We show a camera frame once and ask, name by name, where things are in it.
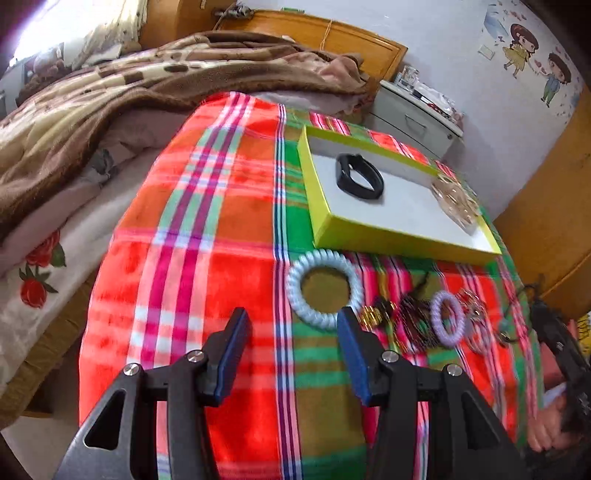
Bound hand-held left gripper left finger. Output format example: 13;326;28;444
55;307;254;480

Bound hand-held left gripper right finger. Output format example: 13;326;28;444
337;306;529;480

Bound black hair tie gold charms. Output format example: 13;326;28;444
360;298;398;330

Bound light blue spiral hair tie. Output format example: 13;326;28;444
285;251;365;329

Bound purple spiral hair tie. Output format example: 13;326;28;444
430;291;465;348

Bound pink rhinestone hair clip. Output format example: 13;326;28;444
457;288;490;354

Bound yellow-green cardboard box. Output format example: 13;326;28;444
297;124;502;266

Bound person's right hand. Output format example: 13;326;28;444
526;396;573;455

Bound dark beaded strand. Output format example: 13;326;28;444
397;272;437;354

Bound red plaid blanket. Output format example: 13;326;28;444
78;91;546;480

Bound wooden door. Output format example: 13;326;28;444
492;88;591;301

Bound white floral bed sheet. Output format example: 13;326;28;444
0;175;127;386

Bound white nightstand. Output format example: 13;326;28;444
365;79;465;160

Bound pile of small sundries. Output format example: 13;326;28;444
413;83;465;130

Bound brown patterned fleece blanket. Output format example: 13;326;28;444
0;30;379;241

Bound clear glass cup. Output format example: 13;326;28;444
394;65;421;90

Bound wooden headboard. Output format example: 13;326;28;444
217;9;409;86

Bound wooden wardrobe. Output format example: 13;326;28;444
139;0;241;51

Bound brown teddy bear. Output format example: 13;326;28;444
18;44;75;86

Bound patterned curtain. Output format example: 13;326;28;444
78;0;148;52

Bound black strap bracelet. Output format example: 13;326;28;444
335;152;385;201

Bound cartoon wall sticker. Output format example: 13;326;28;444
482;0;583;109

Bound power strip with cables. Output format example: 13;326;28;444
212;2;254;21

